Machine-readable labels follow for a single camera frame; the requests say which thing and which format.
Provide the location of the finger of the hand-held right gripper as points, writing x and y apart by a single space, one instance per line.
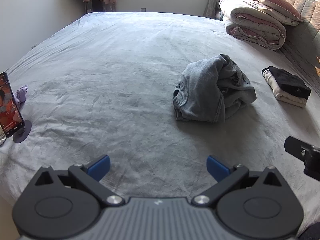
296 147

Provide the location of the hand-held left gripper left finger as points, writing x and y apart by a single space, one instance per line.
100 167

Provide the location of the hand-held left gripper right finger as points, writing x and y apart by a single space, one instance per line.
216 167

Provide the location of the grey knit sweater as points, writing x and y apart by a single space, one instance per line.
205 92

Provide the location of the folded cream garment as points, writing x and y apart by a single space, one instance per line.
280 92

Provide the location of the folded black garment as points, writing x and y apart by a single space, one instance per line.
287 81

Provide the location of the round black phone stand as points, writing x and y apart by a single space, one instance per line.
23 133

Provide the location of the purple cloth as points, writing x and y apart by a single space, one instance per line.
21 95

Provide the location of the smartphone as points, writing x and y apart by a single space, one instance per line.
8 105

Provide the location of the grey quilted headboard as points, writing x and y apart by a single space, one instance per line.
305 30

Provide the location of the folded pink grey quilt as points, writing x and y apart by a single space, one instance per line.
252 22

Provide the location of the pink grey pillow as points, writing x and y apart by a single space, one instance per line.
270 0

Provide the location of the dark bundled bedding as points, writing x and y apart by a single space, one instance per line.
220 10

